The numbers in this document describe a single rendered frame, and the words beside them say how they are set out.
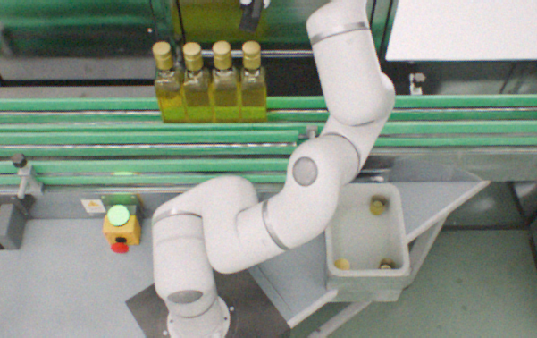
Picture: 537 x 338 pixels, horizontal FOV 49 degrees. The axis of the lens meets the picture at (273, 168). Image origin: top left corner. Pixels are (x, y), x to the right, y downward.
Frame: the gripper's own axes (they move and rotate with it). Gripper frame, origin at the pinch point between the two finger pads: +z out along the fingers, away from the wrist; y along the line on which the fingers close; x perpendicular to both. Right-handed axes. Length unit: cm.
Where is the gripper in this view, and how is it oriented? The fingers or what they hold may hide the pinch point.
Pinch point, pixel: (248, 12)
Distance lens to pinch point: 109.8
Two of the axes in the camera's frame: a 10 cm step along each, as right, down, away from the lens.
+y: 0.0, 8.4, -5.4
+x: 9.7, 1.4, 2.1
